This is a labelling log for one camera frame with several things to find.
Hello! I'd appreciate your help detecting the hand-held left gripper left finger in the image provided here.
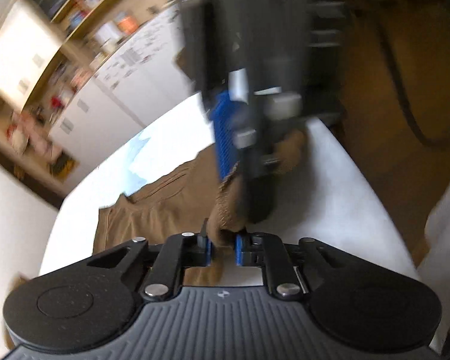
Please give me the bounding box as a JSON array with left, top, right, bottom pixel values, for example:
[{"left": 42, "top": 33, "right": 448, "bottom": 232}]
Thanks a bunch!
[{"left": 86, "top": 219, "right": 214, "bottom": 302}]

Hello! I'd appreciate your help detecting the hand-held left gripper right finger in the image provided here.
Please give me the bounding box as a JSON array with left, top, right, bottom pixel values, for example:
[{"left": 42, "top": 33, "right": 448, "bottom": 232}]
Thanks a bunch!
[{"left": 234, "top": 232, "right": 362, "bottom": 302}]

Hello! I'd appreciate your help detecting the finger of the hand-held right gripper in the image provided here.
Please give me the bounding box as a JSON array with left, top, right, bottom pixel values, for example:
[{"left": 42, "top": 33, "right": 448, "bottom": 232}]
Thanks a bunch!
[
  {"left": 232, "top": 92, "right": 304, "bottom": 224},
  {"left": 209, "top": 69, "right": 256, "bottom": 192}
]

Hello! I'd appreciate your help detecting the brown garment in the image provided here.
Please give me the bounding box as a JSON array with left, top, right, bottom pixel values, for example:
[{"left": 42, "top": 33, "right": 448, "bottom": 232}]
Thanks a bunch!
[{"left": 93, "top": 127, "right": 309, "bottom": 286}]

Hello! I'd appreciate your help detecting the white cabinet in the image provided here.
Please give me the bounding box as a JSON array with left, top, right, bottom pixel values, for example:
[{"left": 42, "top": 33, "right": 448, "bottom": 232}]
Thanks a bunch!
[{"left": 49, "top": 4, "right": 196, "bottom": 158}]

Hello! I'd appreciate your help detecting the orange and white can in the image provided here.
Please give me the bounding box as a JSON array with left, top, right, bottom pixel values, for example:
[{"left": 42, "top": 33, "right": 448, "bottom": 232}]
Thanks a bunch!
[{"left": 116, "top": 11, "right": 140, "bottom": 35}]

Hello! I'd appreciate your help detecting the wooden shelving unit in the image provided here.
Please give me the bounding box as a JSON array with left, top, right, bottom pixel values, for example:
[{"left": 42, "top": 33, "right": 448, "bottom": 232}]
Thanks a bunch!
[{"left": 0, "top": 0, "right": 196, "bottom": 197}]

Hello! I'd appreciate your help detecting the black cable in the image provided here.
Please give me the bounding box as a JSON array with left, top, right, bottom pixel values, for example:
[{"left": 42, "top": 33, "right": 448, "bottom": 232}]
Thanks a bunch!
[{"left": 375, "top": 15, "right": 450, "bottom": 148}]

